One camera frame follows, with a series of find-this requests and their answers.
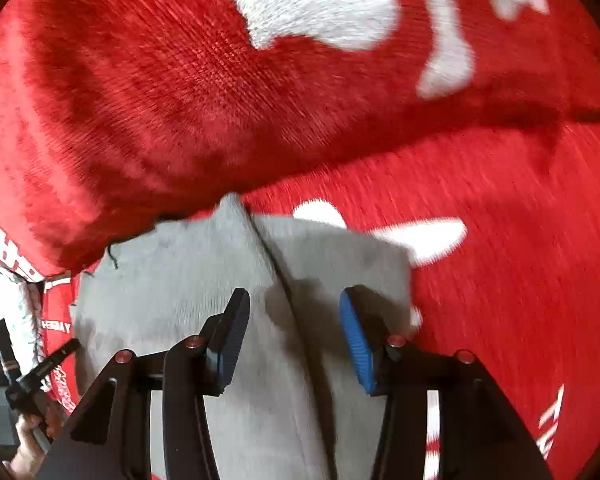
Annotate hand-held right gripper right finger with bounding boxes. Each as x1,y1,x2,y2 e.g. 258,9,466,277
338,285,554,480

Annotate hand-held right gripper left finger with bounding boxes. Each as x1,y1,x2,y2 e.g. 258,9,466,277
36,287,251,480

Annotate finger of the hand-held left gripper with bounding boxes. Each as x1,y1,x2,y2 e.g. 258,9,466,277
0,319,22,386
20,338,81,387

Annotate grey knit sweater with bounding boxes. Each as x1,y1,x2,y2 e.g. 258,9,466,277
72,192,425,480

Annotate person's left hand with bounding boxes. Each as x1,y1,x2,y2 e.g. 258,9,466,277
1,400,70,479

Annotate white patterned quilt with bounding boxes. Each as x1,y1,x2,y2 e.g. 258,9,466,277
0,259,49,395

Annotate red printed blanket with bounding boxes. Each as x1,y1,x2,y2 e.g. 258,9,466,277
40,125,600,480

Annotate red towel white lettering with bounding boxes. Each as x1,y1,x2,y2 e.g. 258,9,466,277
0,0,600,282

